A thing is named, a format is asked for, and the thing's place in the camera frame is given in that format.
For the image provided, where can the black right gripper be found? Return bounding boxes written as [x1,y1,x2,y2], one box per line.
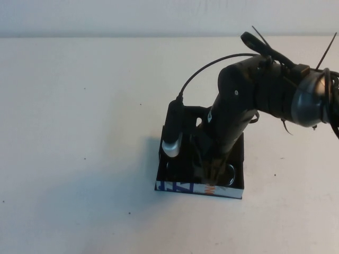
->
[193,105,255,186]

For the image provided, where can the black frame glasses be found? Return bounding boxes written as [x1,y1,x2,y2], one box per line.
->
[166,161,237,187]

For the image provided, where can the black glasses case printed front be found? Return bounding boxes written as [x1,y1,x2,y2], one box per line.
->
[154,105,245,201]

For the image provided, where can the black zip tie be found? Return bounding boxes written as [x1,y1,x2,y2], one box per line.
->
[280,118,294,138]
[251,25,278,55]
[316,33,336,70]

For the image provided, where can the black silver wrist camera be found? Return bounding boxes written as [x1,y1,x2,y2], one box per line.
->
[162,99,184,159]

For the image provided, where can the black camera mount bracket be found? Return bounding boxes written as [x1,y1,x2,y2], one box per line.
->
[181,105,213,136]

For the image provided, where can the thin black camera cable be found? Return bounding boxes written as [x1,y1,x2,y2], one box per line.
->
[178,52,261,103]

